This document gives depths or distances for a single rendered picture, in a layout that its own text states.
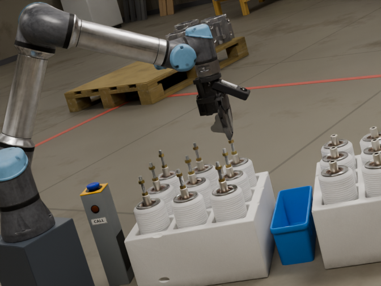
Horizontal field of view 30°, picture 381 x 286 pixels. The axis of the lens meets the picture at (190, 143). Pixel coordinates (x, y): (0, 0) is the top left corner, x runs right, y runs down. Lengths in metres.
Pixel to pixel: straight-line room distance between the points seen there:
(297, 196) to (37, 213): 0.83
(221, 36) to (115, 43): 3.70
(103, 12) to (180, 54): 9.60
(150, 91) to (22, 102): 2.81
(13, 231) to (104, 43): 0.56
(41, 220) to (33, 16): 0.55
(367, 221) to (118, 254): 0.76
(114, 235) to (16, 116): 0.47
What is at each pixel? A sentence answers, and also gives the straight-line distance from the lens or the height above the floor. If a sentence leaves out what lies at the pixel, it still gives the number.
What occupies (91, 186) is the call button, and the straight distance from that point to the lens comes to 2.17.
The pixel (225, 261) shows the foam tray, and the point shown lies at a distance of 2.05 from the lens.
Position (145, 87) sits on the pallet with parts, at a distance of 4.83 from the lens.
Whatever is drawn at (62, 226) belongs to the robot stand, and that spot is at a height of 0.29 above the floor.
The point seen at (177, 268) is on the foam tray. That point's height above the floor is 0.07.
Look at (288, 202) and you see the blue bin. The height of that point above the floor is 0.08.
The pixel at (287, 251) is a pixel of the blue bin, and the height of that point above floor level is 0.04.
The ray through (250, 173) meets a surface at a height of 0.22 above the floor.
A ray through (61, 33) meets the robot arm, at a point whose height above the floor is 0.80.
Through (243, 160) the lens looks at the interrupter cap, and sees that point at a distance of 2.25.
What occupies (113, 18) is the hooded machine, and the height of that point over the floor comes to 0.18.
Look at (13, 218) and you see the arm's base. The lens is 1.99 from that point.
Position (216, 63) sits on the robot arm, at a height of 0.58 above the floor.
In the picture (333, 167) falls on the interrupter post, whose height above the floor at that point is 0.27.
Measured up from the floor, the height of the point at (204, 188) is 0.24.
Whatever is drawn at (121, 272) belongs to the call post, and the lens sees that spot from 2.25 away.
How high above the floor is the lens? 0.92
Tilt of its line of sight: 15 degrees down
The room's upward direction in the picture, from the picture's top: 15 degrees counter-clockwise
